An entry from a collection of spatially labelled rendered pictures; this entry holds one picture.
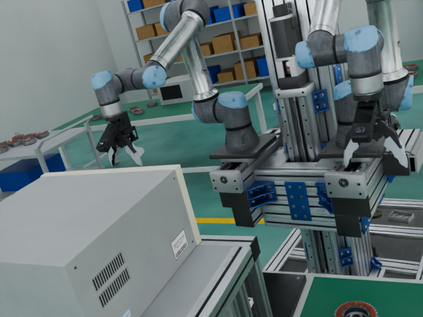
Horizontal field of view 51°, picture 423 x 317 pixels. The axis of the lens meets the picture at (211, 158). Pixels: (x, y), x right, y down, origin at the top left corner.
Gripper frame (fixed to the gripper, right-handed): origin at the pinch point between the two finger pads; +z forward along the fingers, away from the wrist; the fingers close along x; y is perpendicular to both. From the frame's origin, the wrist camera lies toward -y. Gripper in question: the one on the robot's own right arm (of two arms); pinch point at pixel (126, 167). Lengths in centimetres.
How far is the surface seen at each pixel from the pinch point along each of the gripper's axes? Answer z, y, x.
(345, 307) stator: 37, -11, -80
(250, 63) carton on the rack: 62, 550, 253
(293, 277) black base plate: 38, 0, -60
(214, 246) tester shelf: 4, -36, -61
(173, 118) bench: 42, 199, 144
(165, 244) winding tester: -4, -47, -58
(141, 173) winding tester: -16, -38, -48
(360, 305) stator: 37, -9, -84
